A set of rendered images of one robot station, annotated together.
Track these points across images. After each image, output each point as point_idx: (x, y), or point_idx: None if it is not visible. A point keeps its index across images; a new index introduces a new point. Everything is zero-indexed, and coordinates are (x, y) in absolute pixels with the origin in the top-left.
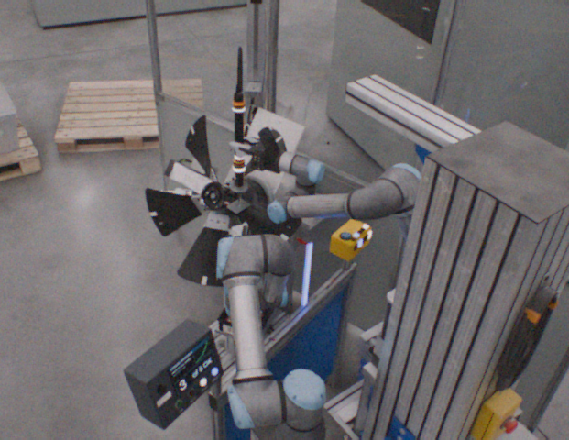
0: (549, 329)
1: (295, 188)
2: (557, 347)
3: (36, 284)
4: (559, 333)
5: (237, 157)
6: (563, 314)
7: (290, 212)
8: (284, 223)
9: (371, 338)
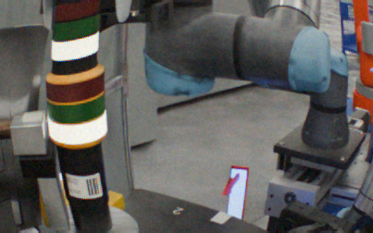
0: (113, 166)
1: (216, 15)
2: (122, 178)
3: None
4: (118, 161)
5: (124, 13)
6: (113, 135)
7: (318, 28)
8: (162, 217)
9: (314, 183)
